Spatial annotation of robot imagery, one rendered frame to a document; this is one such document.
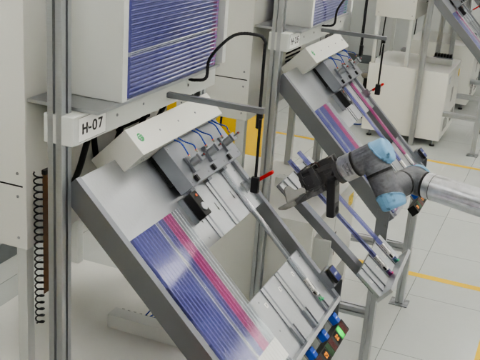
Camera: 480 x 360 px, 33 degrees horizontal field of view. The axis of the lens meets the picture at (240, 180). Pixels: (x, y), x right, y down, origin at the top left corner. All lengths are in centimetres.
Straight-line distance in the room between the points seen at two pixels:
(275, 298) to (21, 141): 82
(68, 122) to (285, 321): 84
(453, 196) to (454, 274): 234
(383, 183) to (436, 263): 248
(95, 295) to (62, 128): 94
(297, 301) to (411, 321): 171
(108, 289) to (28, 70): 99
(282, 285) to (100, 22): 92
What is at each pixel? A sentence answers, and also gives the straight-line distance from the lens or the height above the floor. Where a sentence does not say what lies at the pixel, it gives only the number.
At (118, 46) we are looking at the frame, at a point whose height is 152.
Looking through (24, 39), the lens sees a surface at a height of 153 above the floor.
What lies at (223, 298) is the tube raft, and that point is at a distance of 211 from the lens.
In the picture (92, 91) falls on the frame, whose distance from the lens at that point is 200.
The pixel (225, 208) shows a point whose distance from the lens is 235.
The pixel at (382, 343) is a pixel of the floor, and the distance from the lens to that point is 382.
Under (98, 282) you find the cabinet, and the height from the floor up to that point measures 62.
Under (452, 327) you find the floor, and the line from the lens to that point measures 407.
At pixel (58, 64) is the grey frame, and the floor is 150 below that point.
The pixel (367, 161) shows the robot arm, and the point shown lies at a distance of 225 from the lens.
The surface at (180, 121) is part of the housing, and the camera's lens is 229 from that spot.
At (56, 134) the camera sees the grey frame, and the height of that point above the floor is 133.
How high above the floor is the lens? 189
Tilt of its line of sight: 20 degrees down
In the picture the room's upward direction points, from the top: 4 degrees clockwise
